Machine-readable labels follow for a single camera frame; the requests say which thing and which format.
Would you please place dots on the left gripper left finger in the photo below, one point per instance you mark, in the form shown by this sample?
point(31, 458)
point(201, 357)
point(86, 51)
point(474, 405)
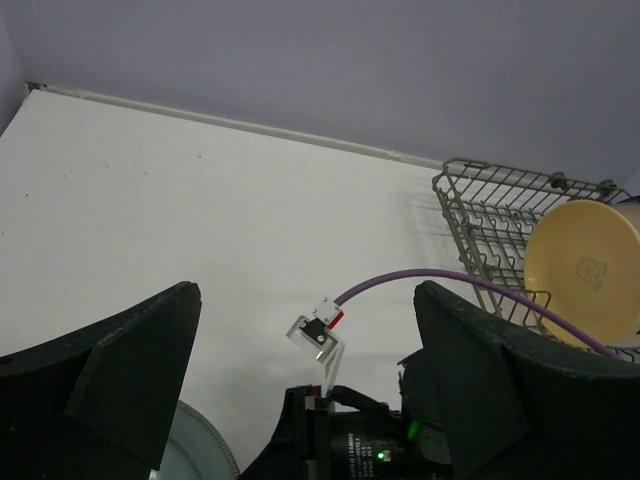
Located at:
point(99, 402)

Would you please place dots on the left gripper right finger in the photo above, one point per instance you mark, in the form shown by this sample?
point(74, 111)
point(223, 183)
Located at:
point(517, 405)

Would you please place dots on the blue-grey plate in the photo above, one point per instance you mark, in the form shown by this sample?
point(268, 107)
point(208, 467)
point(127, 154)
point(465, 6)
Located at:
point(195, 450)

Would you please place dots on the yellow plate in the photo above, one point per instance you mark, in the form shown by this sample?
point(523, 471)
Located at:
point(586, 256)

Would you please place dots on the grey wire dish rack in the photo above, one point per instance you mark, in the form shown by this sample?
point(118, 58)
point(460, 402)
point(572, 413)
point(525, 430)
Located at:
point(492, 211)

